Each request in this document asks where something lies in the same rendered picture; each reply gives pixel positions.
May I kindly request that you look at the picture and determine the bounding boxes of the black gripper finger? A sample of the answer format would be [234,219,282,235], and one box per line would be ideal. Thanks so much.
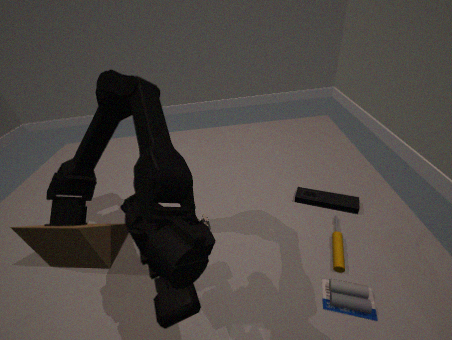
[154,277,162,293]

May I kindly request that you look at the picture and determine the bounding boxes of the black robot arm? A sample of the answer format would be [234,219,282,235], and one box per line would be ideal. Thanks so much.
[44,70,215,289]

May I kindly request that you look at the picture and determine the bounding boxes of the yellow-handled screwdriver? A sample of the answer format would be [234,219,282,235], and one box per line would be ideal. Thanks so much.
[332,215,345,273]

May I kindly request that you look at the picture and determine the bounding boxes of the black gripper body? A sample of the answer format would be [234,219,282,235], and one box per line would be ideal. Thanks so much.
[139,251,201,328]

